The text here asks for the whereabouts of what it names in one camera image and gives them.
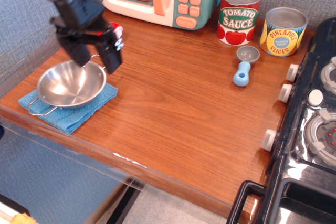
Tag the white stove knob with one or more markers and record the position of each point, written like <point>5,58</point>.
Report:
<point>292,72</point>
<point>269,139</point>
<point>285,93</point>

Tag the white stove knob front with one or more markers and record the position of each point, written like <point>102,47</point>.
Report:
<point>269,139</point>

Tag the grey front stove burner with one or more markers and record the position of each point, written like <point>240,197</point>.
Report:
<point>320,135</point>

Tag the pineapple slices can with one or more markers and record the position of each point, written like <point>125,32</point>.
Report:
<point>283,31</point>

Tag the red white toy sushi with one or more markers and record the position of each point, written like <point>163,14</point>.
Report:
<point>117,28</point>

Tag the grey rear stove burner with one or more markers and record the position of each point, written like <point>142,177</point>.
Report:
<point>326,79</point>

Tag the grey stove burner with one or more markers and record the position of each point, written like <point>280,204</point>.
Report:
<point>320,135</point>
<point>326,79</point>

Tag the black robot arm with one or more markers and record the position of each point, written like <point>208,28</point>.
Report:
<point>81,23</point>

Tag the yellow object at corner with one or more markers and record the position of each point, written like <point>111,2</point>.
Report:
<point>22,219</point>

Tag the tomato sauce can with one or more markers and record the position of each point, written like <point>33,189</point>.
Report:
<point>237,21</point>

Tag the white stove knob middle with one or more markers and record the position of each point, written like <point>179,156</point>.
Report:
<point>285,93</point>

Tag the white round stove button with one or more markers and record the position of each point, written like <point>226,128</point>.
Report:
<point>315,97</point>

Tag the black oven door handle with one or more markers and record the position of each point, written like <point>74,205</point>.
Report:
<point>247,188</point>

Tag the white stove knob rear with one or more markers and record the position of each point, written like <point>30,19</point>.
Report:
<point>292,72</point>

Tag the blue folded towel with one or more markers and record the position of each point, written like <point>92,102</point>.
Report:
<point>66,120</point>

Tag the black toy stove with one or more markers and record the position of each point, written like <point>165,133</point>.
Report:
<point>300,187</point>

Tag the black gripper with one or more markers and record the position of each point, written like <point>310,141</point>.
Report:
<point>79,23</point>

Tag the blue grey measuring scoop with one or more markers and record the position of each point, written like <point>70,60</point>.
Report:
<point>247,55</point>

